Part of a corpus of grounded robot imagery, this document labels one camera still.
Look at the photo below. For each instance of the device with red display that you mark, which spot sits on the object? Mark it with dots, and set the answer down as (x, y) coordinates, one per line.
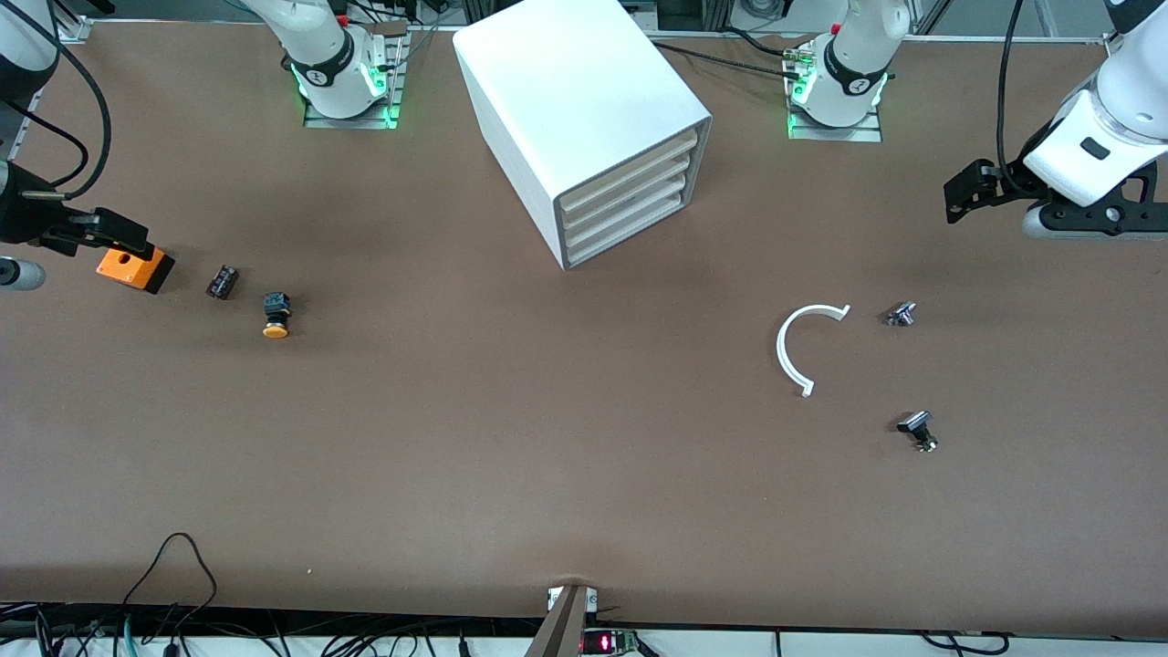
(607, 642)

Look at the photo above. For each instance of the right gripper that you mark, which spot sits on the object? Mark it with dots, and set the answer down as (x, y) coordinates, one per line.
(20, 217)

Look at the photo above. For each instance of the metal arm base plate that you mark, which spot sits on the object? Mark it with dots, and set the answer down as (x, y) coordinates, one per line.
(351, 122)
(835, 134)

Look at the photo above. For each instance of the small silver switch part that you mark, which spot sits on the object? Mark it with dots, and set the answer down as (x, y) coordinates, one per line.
(902, 315)

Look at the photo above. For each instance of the yellow push button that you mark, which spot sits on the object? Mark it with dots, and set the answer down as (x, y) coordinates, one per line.
(276, 319)

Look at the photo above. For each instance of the brown camera mount bracket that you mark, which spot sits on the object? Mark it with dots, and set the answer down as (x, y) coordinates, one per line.
(558, 630)

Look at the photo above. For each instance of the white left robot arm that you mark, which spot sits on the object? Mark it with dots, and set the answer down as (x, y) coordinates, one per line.
(853, 64)

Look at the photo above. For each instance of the aluminium table edge rail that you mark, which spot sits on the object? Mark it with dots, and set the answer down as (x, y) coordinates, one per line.
(73, 30)

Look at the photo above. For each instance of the white curved plastic arc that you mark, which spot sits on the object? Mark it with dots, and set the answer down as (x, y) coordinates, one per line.
(782, 351)

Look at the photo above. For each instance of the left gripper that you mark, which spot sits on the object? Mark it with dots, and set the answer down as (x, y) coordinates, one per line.
(1015, 178)

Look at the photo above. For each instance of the small black contact block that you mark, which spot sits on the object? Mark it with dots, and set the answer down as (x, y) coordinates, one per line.
(222, 282)

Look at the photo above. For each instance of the orange box with hole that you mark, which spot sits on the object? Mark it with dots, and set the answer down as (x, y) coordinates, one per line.
(128, 269)

